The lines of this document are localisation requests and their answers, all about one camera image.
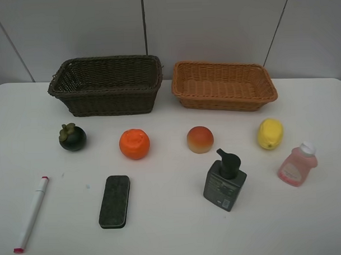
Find grey felt board eraser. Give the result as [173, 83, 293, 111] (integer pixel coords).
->
[99, 175, 130, 229]

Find dark green mangosteen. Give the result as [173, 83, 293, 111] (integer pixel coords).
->
[59, 123, 87, 152]

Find orange mandarin fruit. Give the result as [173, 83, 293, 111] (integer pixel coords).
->
[119, 129, 151, 160]

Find pink bottle white cap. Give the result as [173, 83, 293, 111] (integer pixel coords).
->
[277, 141, 318, 187]

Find orange wicker basket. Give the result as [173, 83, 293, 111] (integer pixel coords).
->
[171, 61, 278, 111]

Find red yellow peach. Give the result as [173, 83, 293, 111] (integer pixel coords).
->
[186, 126, 214, 154]

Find dark brown wicker basket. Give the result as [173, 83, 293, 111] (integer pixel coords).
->
[48, 55, 162, 117]

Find white marker red caps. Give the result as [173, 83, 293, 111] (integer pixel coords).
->
[13, 176, 49, 254]

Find yellow lemon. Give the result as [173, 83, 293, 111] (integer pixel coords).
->
[257, 119, 284, 150]

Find dark grey pump bottle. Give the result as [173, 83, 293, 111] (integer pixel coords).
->
[203, 149, 247, 212]

